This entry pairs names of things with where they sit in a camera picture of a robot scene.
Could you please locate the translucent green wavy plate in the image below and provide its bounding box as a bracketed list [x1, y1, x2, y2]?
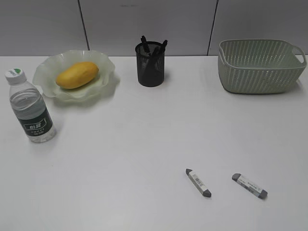
[32, 50, 115, 102]

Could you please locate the yellow mango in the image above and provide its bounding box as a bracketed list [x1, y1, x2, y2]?
[56, 62, 99, 90]

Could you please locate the black marker pen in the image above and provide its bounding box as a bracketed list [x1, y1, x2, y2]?
[151, 46, 160, 58]
[159, 40, 168, 53]
[141, 35, 151, 56]

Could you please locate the clear water bottle green label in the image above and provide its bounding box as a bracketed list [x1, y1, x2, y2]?
[5, 68, 56, 143]

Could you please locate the white grey eraser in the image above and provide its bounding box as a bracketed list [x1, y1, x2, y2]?
[232, 173, 268, 199]
[186, 168, 212, 198]

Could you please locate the black mesh pen holder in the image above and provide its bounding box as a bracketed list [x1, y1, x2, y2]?
[135, 41, 165, 87]

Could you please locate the light green plastic basket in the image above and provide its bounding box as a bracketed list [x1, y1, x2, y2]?
[218, 39, 307, 94]

